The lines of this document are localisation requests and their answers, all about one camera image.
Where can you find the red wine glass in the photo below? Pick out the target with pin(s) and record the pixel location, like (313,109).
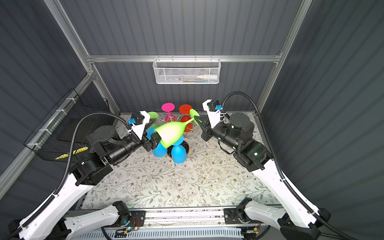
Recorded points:
(185,113)

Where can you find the lime green wine glass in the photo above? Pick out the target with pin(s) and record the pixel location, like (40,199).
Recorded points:
(153,120)
(171,132)

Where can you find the lime green wine glass front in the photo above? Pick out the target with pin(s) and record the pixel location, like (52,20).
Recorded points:
(171,132)

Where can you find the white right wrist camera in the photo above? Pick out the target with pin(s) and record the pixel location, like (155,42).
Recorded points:
(214,112)

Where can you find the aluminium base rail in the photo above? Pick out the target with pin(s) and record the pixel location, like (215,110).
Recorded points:
(213,223)

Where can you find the white marker in basket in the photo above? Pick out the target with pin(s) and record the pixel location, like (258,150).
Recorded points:
(208,77)

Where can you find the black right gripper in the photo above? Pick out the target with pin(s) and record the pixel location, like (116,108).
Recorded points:
(206,128)

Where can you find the white wire mesh basket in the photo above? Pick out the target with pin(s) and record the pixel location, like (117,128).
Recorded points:
(185,73)

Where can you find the black wire mesh basket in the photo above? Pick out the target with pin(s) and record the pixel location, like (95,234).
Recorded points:
(51,140)

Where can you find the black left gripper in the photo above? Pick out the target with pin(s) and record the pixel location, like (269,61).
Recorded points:
(153,142)

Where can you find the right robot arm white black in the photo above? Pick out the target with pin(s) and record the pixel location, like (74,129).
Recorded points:
(298,218)

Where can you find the blue wine glass left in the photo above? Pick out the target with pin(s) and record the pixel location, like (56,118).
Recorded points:
(159,151)

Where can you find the blue wine glass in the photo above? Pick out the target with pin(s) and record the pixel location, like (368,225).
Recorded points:
(178,152)
(159,151)

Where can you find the lime green wine glass back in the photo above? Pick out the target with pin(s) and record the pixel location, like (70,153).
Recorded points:
(153,120)

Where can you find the gold wine glass rack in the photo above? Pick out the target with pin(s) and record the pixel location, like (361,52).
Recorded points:
(183,141)

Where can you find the blue wine glass front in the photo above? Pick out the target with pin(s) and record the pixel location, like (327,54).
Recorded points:
(178,152)

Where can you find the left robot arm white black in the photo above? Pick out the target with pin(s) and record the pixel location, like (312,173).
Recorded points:
(48,221)

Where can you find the magenta wine glass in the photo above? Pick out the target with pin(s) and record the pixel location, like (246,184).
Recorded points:
(169,107)

